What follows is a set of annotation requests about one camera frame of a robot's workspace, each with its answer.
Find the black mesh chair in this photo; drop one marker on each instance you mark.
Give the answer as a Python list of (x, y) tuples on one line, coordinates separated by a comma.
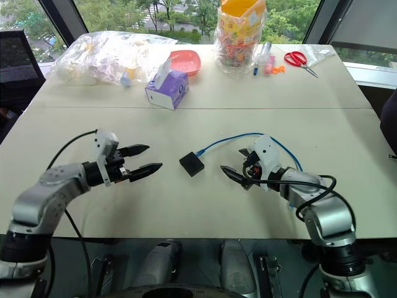
[(15, 65)]

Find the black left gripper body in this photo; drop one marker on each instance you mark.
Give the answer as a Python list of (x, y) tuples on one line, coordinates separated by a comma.
[(116, 171)]

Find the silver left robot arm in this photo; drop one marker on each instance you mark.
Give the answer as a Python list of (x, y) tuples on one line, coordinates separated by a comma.
[(40, 192)]

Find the small black box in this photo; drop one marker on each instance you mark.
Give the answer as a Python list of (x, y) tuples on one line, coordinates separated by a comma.
[(191, 164)]

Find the dark window frame post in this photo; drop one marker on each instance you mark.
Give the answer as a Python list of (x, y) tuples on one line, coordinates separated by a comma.
[(66, 21), (316, 20)]

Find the blue pen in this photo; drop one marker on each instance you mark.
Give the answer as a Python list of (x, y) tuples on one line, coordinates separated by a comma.
[(256, 69)]

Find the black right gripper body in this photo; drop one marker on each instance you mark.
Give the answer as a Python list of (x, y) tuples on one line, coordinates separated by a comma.
[(252, 170)]

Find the flat clear plastic bag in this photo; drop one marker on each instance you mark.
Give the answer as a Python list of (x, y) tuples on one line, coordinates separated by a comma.
[(321, 52)]

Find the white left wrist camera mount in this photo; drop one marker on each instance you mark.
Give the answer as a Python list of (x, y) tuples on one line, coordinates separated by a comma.
[(104, 142)]

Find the clear bag of white items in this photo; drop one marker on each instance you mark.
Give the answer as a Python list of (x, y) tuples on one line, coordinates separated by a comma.
[(102, 56)]

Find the pink plastic bowl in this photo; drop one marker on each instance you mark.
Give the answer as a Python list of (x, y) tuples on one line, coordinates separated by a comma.
[(186, 60)]

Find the purple tissue box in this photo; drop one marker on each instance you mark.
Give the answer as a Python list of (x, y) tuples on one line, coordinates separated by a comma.
[(173, 88)]

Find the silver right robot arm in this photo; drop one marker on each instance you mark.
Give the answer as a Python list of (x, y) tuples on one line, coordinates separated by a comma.
[(328, 214)]

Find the tall bag of colourful items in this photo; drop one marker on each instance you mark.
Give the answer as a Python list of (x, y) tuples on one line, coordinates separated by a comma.
[(235, 43)]

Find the grey rounded shape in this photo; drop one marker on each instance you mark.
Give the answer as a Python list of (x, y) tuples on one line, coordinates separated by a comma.
[(158, 264), (237, 264)]

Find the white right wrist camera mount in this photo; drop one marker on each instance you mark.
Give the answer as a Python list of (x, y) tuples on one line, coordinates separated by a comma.
[(266, 152)]

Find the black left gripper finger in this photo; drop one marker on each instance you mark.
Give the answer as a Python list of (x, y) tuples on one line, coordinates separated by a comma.
[(145, 171), (135, 150)]

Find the pink tube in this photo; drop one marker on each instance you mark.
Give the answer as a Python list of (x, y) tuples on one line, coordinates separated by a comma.
[(269, 65)]

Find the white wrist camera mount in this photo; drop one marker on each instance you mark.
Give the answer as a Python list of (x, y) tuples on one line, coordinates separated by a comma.
[(266, 152), (104, 142)]

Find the orange plastic rings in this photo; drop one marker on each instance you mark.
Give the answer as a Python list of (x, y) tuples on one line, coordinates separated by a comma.
[(278, 69)]

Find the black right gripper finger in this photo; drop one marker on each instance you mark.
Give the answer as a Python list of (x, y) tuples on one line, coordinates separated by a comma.
[(234, 176), (245, 152)]

